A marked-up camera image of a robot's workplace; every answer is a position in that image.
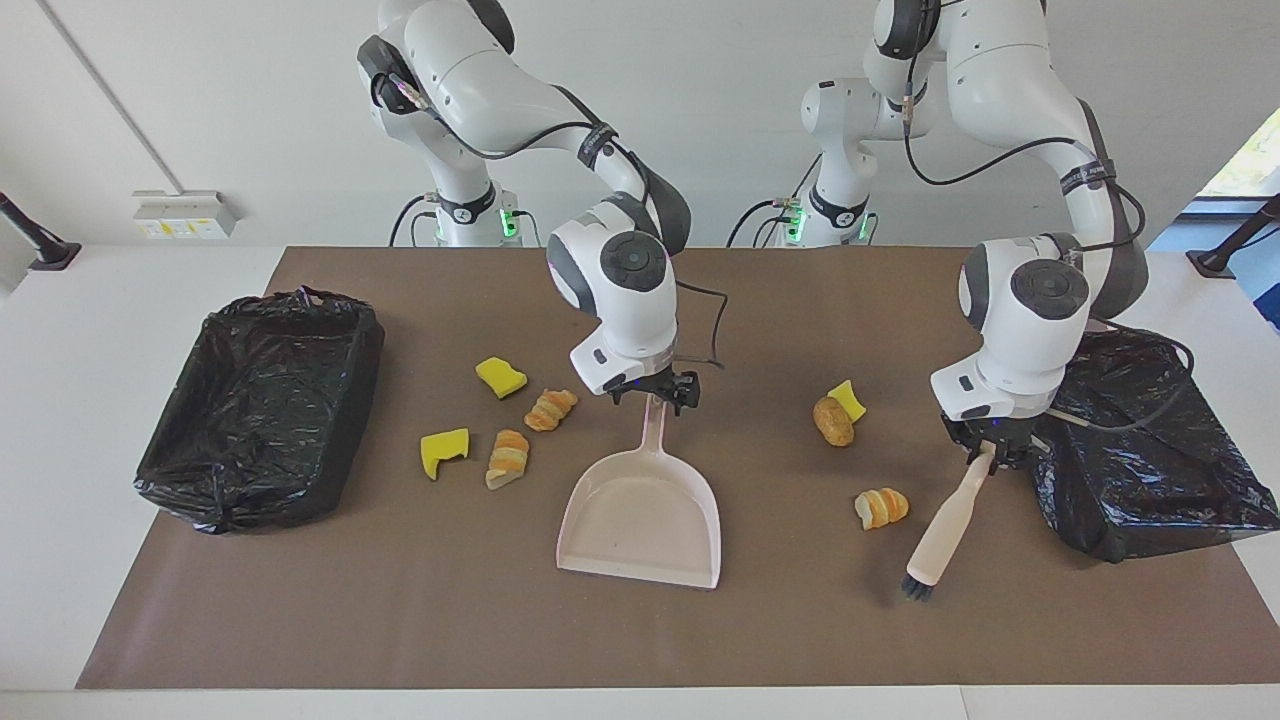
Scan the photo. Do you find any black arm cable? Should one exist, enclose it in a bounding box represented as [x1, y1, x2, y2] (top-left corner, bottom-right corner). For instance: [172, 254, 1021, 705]
[375, 75, 729, 371]
[900, 0, 1196, 433]

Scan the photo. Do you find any black stand foot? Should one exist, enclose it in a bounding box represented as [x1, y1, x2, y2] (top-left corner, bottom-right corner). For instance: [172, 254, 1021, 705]
[1186, 193, 1280, 280]
[0, 192, 83, 272]

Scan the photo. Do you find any pale pink plastic dustpan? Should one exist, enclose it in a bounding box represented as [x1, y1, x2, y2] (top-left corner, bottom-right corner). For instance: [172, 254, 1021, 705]
[556, 395, 723, 591]

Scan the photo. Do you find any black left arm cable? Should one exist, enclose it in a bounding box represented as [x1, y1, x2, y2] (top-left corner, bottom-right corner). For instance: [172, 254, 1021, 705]
[900, 0, 1196, 433]

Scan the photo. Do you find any orange striped croissant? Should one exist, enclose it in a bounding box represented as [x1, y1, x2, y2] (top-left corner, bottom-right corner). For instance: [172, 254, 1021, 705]
[485, 429, 532, 491]
[523, 388, 580, 433]
[853, 487, 911, 531]

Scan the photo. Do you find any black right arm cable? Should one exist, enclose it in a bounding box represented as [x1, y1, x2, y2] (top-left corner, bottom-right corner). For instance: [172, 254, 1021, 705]
[375, 75, 729, 371]

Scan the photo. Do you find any beige handle black bristle brush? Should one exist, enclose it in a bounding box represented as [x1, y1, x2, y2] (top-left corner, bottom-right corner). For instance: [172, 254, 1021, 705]
[901, 440, 999, 603]

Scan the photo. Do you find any yellow sponge wedge piece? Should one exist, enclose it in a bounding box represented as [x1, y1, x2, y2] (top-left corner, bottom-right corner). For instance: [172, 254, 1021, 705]
[474, 356, 529, 400]

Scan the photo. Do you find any brown bread roll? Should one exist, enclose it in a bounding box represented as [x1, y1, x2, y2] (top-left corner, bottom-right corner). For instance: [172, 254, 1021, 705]
[812, 396, 857, 448]

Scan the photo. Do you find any brown table mat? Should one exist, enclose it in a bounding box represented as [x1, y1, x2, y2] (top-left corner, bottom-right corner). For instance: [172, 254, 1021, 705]
[77, 247, 1280, 689]

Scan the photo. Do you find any yellow notched sponge piece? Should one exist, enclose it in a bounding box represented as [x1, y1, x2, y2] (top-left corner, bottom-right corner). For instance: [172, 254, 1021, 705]
[419, 427, 471, 482]

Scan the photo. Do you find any black base power cable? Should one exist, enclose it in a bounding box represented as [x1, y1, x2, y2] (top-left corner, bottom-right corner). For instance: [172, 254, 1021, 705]
[727, 195, 806, 248]
[388, 193, 441, 248]

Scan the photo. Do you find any white wall cable duct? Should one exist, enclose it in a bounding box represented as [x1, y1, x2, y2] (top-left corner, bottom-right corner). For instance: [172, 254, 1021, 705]
[38, 0, 191, 193]

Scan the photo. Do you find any bright window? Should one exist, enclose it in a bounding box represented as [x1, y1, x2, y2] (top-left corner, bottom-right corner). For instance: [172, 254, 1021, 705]
[1195, 105, 1280, 216]

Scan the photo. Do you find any white wall outlet box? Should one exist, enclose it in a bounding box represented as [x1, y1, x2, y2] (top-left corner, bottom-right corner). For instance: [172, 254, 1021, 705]
[133, 190, 239, 239]

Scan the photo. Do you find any black bag lined bin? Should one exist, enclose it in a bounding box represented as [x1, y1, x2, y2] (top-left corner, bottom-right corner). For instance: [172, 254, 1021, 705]
[133, 286, 386, 535]
[1030, 328, 1280, 564]

